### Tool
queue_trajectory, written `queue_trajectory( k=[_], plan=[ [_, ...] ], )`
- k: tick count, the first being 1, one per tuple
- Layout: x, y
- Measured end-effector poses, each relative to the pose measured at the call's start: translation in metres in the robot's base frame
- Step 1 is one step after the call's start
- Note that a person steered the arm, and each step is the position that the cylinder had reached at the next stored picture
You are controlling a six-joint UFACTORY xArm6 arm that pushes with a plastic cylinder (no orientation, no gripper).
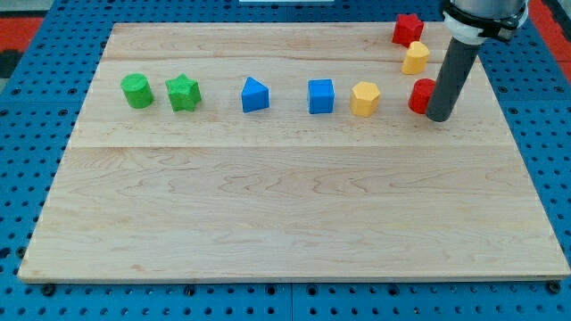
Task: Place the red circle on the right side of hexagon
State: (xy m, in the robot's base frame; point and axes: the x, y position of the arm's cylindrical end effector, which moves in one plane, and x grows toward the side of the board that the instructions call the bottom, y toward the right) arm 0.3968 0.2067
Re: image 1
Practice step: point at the blue triangle block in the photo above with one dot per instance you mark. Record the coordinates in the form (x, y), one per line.
(255, 96)

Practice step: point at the green cylinder block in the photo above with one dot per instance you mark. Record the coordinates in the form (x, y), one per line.
(136, 88)

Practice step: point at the yellow hexagon block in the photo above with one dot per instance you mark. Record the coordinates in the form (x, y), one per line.
(365, 97)

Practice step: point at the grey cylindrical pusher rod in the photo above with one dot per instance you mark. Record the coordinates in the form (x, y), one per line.
(453, 74)

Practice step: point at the red star block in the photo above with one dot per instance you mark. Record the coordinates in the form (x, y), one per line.
(408, 28)

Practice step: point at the light wooden board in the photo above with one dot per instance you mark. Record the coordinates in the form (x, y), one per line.
(278, 195)

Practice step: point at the yellow heart block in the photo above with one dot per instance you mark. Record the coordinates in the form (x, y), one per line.
(416, 58)

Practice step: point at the red cylinder block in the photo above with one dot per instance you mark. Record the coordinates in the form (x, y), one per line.
(421, 94)

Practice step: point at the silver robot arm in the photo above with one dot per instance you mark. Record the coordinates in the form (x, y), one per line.
(472, 22)

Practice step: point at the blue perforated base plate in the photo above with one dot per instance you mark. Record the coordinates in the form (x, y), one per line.
(42, 99)

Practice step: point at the blue cube block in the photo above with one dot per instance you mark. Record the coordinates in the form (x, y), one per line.
(321, 96)

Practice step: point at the green star block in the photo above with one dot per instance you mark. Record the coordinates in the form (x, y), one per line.
(184, 93)

